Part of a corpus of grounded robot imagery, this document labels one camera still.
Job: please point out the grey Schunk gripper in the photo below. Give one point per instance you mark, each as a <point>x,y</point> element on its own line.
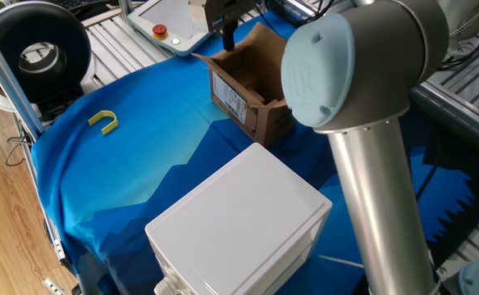
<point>227,12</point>

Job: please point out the brown cardboard box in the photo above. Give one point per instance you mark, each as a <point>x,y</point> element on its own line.
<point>264,127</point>

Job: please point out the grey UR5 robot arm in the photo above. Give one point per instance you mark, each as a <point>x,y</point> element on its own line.
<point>366,123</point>

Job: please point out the white teach pendant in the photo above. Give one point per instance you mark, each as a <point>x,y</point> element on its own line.
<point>165,20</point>

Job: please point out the yellow U-shaped piece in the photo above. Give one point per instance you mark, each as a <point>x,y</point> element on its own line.
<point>100,113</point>

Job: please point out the blue mountain print cloth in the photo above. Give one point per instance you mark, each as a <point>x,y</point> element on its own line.
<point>141,164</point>

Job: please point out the white plastic drawer cabinet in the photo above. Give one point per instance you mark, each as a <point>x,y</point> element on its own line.
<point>239,221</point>

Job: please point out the black round fan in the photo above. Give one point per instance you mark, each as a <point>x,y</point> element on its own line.
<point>1,41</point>

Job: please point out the white cylindrical device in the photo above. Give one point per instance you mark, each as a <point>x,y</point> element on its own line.
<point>465,16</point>

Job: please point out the white zip tie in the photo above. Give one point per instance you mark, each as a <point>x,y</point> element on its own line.
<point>342,261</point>

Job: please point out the aluminium frame post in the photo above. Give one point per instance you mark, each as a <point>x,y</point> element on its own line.
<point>5,82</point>

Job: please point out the aluminium table edge rail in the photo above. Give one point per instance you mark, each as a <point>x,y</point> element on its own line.
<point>461,110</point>

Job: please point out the metal bracket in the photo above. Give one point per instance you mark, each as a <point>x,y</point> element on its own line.
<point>53,286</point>

